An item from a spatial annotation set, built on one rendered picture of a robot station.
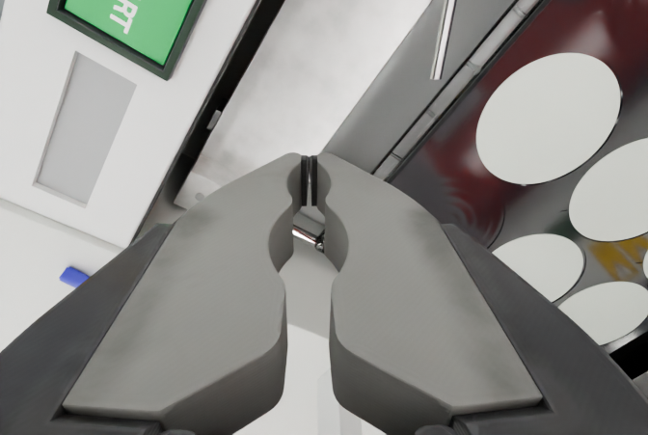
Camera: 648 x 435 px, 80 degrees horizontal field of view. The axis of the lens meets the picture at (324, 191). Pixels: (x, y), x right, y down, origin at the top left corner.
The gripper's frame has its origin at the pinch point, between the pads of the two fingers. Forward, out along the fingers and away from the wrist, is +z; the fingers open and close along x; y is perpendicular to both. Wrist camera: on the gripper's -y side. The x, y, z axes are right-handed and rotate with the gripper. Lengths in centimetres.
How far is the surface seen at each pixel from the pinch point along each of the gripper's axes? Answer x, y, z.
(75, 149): -13.0, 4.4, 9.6
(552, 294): 23.3, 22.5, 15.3
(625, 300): 31.0, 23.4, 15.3
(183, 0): -5.6, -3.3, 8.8
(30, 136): -14.9, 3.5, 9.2
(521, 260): 19.0, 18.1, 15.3
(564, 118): 18.1, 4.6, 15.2
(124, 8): -8.2, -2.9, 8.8
